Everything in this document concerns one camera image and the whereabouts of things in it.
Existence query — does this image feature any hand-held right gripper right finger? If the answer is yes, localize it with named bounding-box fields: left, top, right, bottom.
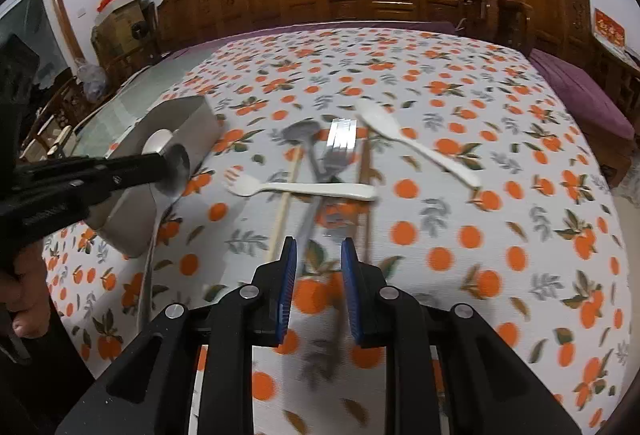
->
left=340, top=237, right=583, bottom=435

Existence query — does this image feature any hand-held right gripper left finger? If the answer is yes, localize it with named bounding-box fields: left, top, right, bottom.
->
left=54, top=236, right=299, bottom=435

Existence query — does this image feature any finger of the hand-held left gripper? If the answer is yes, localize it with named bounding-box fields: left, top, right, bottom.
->
left=17, top=151, right=171, bottom=179
left=65, top=168, right=174, bottom=209

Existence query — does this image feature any stainless steel box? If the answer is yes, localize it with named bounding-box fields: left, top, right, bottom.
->
left=87, top=96, right=226, bottom=259

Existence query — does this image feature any metal spoon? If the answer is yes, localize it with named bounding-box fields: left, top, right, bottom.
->
left=137, top=129, right=192, bottom=331

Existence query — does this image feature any dark brown chopstick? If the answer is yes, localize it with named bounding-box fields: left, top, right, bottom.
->
left=364, top=135, right=375, bottom=268

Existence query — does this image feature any light wooden chopstick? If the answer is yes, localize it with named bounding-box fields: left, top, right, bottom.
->
left=267, top=148, right=302, bottom=262

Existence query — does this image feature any white plastic fork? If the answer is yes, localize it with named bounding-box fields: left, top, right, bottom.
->
left=222, top=168, right=379, bottom=202

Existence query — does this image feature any metal fork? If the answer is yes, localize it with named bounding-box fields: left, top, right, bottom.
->
left=292, top=116, right=359, bottom=266

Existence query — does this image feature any white plastic spoon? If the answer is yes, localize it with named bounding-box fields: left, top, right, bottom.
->
left=356, top=99, right=484, bottom=190

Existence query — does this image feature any person's left hand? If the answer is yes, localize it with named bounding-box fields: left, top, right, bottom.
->
left=0, top=245, right=52, bottom=341

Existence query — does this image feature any beige plastic object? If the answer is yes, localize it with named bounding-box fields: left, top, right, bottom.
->
left=54, top=125, right=77, bottom=157

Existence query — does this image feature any wooden chair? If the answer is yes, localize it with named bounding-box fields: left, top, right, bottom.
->
left=21, top=75, right=86, bottom=162

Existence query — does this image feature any clear plastic bag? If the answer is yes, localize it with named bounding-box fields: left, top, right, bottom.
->
left=76, top=62, right=109, bottom=102

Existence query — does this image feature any large brown cardboard box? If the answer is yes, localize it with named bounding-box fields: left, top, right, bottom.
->
left=91, top=2, right=159, bottom=68

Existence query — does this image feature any orange print tablecloth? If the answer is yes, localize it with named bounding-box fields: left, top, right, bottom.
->
left=42, top=26, right=633, bottom=435

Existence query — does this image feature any glass door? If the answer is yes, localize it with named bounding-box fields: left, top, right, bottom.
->
left=0, top=0, right=68, bottom=83

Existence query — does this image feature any white and red box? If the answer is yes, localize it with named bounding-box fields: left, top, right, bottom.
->
left=96, top=0, right=144, bottom=14

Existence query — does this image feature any red wall sign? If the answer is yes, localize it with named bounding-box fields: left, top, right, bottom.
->
left=593, top=8, right=627, bottom=47

